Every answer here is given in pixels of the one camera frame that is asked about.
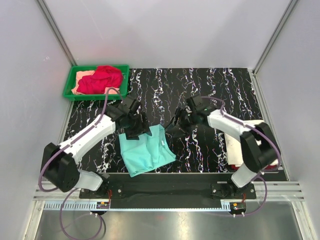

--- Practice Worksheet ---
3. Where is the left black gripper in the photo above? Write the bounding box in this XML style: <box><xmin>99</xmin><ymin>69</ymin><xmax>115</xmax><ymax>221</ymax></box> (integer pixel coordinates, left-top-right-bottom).
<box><xmin>125</xmin><ymin>111</ymin><xmax>152</xmax><ymax>141</ymax></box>

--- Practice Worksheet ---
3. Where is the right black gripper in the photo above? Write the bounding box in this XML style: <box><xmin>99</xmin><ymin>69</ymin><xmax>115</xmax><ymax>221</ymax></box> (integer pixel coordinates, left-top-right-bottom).
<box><xmin>164</xmin><ymin>107</ymin><xmax>198</xmax><ymax>139</ymax></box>

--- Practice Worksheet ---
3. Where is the teal t-shirt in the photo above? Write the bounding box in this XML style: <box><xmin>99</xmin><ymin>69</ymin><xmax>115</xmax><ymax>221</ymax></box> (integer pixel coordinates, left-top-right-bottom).
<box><xmin>118</xmin><ymin>124</ymin><xmax>176</xmax><ymax>178</ymax></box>

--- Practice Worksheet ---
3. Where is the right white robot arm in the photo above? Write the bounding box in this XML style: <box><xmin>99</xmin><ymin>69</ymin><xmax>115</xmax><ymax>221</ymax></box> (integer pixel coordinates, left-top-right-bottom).
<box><xmin>165</xmin><ymin>107</ymin><xmax>281</xmax><ymax>199</ymax></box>

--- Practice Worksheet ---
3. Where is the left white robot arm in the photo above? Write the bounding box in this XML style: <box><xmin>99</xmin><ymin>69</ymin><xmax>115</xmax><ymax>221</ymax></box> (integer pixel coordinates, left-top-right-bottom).
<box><xmin>38</xmin><ymin>111</ymin><xmax>151</xmax><ymax>198</ymax></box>

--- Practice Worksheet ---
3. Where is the black marble pattern mat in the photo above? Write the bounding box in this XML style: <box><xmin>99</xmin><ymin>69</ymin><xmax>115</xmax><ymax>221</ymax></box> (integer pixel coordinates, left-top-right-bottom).
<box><xmin>58</xmin><ymin>68</ymin><xmax>263</xmax><ymax>174</ymax></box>

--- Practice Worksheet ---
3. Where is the red t-shirt in bin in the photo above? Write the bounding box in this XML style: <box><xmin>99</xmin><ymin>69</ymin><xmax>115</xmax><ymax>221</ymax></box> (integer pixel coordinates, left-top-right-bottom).
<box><xmin>71</xmin><ymin>65</ymin><xmax>124</xmax><ymax>95</ymax></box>

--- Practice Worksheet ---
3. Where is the folded white t-shirt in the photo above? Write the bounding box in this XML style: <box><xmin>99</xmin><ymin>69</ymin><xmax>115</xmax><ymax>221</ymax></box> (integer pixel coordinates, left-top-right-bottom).
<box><xmin>224</xmin><ymin>120</ymin><xmax>264</xmax><ymax>166</ymax></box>

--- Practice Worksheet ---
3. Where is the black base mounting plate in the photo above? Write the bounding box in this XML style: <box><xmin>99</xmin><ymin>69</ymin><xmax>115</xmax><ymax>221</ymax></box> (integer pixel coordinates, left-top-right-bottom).
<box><xmin>79</xmin><ymin>173</ymin><xmax>257</xmax><ymax>200</ymax></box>

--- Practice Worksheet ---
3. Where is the folded red t-shirt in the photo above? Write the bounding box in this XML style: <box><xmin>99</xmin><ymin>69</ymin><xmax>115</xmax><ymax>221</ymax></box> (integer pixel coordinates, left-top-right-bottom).
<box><xmin>227</xmin><ymin>164</ymin><xmax>278</xmax><ymax>171</ymax></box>

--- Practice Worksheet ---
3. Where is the peach t-shirt in bin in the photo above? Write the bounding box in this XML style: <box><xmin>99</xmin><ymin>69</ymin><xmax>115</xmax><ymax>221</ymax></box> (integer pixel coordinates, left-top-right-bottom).
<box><xmin>71</xmin><ymin>70</ymin><xmax>120</xmax><ymax>95</ymax></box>

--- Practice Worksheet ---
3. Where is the green plastic bin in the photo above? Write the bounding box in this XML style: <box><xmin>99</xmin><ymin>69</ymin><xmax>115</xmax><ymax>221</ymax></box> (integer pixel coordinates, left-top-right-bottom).
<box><xmin>62</xmin><ymin>64</ymin><xmax>130</xmax><ymax>101</ymax></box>

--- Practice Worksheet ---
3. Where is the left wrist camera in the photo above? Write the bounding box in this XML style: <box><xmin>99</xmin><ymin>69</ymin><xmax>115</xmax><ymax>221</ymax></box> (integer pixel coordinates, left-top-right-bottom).
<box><xmin>120</xmin><ymin>96</ymin><xmax>141</xmax><ymax>115</ymax></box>

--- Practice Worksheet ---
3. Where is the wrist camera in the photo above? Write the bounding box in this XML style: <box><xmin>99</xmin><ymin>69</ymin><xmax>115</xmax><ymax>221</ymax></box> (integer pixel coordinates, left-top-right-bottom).
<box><xmin>120</xmin><ymin>96</ymin><xmax>141</xmax><ymax>115</ymax></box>
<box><xmin>185</xmin><ymin>95</ymin><xmax>213</xmax><ymax>115</ymax></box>

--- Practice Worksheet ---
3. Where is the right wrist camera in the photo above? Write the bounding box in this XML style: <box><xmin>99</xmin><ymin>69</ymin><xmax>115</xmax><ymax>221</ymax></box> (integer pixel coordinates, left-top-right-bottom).
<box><xmin>185</xmin><ymin>95</ymin><xmax>213</xmax><ymax>115</ymax></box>

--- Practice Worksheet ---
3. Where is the aluminium frame rail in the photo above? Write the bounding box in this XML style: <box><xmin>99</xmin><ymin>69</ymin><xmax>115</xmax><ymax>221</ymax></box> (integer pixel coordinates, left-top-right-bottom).
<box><xmin>32</xmin><ymin>181</ymin><xmax>305</xmax><ymax>202</ymax></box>

